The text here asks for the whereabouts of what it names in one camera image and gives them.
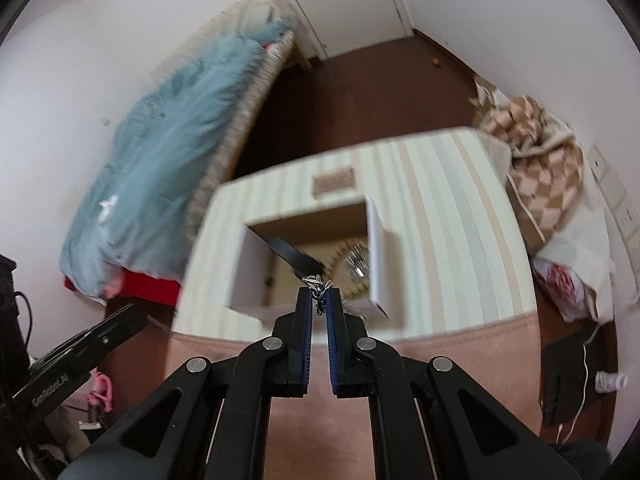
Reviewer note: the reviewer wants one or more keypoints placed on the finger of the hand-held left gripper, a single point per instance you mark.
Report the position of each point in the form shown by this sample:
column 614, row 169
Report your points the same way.
column 112, row 340

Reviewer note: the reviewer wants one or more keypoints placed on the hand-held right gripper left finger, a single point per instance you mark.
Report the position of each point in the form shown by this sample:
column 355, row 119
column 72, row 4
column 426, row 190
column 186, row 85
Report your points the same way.
column 301, row 340

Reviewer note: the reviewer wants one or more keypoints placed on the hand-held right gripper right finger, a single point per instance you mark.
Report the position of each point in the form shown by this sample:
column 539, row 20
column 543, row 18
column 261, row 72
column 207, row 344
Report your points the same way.
column 332, row 345

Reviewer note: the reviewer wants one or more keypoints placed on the white cardboard box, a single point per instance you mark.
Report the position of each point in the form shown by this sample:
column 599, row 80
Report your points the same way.
column 250, row 275

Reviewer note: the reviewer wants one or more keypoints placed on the black watch band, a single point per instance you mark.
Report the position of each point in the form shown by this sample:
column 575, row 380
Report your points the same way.
column 285, row 252

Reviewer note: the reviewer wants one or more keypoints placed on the pink slippers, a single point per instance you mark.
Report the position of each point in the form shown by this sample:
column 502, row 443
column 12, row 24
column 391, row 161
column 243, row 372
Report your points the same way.
column 100, row 392

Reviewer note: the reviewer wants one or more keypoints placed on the red bed sheet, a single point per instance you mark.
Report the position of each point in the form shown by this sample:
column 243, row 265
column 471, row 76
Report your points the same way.
column 145, row 287

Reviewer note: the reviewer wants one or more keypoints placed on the brown label patch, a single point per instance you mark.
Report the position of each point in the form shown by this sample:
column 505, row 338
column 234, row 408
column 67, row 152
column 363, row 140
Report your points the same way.
column 333, row 181

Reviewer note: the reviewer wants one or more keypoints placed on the striped and pink tablecloth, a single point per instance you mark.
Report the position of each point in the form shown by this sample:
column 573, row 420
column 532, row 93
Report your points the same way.
column 450, row 220

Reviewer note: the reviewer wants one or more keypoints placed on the light blue blanket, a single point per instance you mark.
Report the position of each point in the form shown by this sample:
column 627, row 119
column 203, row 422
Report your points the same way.
column 170, row 160

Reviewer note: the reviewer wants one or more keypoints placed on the patterned mattress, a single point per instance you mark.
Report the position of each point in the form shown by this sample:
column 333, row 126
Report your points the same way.
column 235, row 135

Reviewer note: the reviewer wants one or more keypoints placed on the red and white printed bag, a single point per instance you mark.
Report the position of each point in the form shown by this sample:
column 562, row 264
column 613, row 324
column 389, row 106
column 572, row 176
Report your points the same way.
column 560, row 285

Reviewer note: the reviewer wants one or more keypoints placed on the person's dark fuzzy clothing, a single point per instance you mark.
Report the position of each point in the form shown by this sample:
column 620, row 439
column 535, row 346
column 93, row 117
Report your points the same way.
column 582, row 460

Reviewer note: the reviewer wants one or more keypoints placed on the brown checkered blanket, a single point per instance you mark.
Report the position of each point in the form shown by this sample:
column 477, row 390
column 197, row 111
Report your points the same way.
column 540, row 160

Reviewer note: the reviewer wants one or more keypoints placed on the small white bottle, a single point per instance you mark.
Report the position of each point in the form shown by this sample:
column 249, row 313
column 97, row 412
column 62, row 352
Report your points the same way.
column 611, row 381

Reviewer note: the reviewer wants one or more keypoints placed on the wooden bed leg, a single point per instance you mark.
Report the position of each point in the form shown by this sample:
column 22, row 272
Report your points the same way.
column 301, row 57

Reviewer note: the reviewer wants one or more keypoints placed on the white pillow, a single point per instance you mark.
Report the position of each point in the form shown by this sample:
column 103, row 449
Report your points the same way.
column 257, row 10

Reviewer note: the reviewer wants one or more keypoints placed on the white door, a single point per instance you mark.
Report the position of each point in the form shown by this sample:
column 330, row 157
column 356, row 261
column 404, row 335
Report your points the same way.
column 345, row 5

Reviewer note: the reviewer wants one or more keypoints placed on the white wall outlet strip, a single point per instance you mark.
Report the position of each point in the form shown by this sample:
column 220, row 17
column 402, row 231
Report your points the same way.
column 617, row 200

